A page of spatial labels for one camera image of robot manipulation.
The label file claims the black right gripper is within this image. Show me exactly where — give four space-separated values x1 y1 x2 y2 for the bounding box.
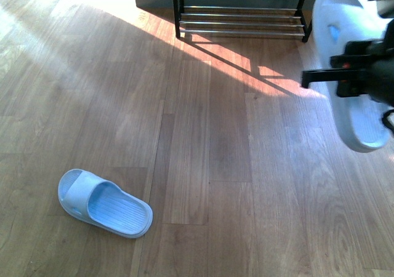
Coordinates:
301 0 393 107

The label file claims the black metal shoe rack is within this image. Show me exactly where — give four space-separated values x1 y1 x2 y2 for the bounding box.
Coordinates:
172 0 312 42

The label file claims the light blue slipper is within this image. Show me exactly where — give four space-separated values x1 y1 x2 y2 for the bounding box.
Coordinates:
312 0 389 153
58 169 153 239

